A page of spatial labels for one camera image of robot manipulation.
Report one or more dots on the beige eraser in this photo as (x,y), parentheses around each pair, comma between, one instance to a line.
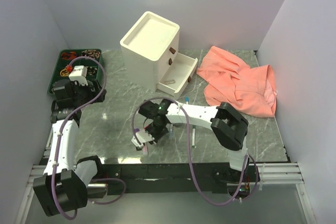
(167,82)

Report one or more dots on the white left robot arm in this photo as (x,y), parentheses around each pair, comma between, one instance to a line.
(63,185)

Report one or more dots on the green compartment tray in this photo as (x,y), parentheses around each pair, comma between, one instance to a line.
(67,55)

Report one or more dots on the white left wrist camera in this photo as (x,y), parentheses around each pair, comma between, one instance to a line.
(78,75)

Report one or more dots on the purple black highlighter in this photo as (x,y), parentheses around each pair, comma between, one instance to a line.
(137,148)

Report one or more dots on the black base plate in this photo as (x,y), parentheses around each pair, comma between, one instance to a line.
(217,178)

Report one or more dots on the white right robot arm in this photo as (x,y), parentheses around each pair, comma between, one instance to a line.
(227,124)

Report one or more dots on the green cap white marker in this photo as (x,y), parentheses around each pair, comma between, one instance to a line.
(193,137)

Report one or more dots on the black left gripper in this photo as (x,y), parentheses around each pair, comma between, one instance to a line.
(92,94)

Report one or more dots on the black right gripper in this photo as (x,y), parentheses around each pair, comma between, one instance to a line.
(156,137)

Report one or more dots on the blue cap white marker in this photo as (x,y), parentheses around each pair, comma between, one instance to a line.
(187,99)

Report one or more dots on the light pink highlighter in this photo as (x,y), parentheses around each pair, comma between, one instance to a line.
(145,150)

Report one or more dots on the white three-drawer organizer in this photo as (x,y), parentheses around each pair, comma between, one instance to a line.
(151,55)

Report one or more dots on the pink cloth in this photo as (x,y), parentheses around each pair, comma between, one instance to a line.
(249,90)

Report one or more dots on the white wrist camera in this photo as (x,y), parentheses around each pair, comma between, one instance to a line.
(140,138)
(78,75)

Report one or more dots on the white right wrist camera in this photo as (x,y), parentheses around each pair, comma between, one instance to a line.
(140,138)

